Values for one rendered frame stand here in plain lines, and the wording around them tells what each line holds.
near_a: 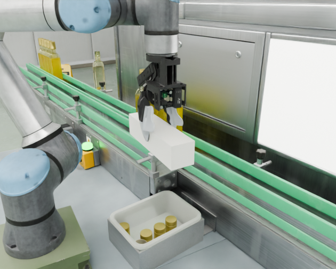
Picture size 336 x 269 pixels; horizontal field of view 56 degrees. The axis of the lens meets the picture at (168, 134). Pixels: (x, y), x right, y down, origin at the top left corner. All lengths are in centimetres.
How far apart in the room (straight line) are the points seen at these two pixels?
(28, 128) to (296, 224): 70
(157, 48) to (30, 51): 633
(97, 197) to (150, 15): 71
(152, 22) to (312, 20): 40
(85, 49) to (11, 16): 668
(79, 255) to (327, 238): 58
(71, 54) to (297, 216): 671
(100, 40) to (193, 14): 636
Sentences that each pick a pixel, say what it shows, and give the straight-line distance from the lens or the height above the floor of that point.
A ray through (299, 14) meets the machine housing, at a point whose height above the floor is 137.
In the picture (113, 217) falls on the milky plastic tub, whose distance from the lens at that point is 93.
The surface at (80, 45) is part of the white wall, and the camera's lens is 728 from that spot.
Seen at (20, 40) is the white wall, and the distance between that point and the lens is 690.
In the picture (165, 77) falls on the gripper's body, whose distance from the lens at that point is 68.
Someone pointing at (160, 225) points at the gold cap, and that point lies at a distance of 93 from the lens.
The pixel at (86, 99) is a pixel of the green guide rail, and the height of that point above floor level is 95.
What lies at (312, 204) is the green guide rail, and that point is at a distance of 87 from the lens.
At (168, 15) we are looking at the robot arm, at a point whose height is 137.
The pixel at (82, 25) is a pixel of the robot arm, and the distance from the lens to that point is 57.
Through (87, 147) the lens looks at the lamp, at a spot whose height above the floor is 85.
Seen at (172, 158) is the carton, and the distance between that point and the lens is 70.
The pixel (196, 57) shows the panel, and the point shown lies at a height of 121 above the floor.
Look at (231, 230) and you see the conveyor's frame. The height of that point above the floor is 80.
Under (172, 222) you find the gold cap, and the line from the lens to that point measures 94.
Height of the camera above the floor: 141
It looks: 23 degrees down
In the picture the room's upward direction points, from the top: straight up
